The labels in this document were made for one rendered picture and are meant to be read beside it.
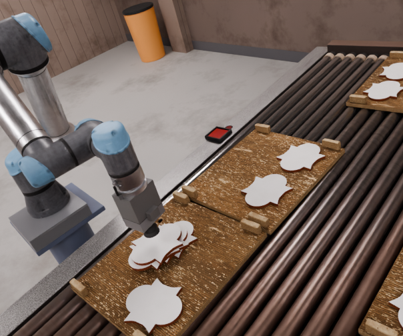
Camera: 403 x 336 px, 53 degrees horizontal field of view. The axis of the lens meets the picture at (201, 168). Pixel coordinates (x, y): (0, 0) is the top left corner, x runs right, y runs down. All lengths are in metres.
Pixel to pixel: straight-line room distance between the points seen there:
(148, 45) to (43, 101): 4.24
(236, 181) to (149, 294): 0.46
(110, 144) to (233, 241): 0.42
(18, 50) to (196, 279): 0.75
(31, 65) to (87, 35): 5.36
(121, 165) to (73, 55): 5.63
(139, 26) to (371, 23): 2.84
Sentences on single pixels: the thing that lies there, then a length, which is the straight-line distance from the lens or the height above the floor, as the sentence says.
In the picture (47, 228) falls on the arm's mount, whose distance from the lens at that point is 1.43.
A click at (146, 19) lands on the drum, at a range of 5.41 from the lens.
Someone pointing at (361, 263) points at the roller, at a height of 0.91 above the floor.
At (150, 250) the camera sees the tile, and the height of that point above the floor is 0.98.
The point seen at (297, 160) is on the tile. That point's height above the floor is 0.95.
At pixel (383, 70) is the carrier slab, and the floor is 0.94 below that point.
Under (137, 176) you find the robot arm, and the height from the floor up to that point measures 1.21.
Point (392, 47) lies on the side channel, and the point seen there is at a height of 0.95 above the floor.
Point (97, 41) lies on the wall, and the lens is 6.64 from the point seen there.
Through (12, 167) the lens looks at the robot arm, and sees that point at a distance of 1.42.
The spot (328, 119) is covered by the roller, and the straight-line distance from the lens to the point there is 1.53.
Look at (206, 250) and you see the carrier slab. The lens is 1.07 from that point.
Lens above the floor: 1.69
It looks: 34 degrees down
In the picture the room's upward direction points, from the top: 17 degrees counter-clockwise
